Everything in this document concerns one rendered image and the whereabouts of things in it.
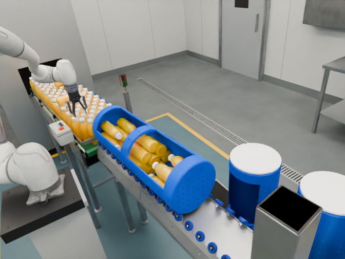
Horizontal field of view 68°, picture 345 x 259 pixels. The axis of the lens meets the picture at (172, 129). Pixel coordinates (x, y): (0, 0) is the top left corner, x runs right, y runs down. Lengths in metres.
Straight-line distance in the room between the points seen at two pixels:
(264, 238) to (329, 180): 1.11
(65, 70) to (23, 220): 0.93
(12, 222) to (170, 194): 0.75
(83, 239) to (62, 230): 0.15
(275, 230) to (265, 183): 1.12
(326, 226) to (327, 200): 0.11
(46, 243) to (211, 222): 0.86
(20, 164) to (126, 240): 1.36
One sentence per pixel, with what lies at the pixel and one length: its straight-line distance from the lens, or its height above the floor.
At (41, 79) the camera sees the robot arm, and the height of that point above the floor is 1.45.
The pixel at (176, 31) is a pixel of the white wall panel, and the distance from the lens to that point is 6.92.
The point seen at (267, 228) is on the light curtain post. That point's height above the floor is 1.68.
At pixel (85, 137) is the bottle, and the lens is 2.06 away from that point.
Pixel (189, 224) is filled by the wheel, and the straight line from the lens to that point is 1.26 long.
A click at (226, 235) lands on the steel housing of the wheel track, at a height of 0.93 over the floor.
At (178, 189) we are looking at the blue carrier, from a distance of 1.16.
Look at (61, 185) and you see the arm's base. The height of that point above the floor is 1.07.
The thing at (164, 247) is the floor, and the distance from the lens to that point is 2.38.
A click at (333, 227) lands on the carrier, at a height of 0.95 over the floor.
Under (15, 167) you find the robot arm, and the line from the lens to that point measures 1.44.
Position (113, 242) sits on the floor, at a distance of 2.52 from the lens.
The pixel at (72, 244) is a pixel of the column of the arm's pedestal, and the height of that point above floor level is 0.74.
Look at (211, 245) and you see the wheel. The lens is 1.20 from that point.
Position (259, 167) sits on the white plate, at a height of 1.04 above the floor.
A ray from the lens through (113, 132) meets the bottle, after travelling 1.67.
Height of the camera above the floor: 1.97
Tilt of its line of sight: 32 degrees down
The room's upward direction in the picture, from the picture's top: 7 degrees counter-clockwise
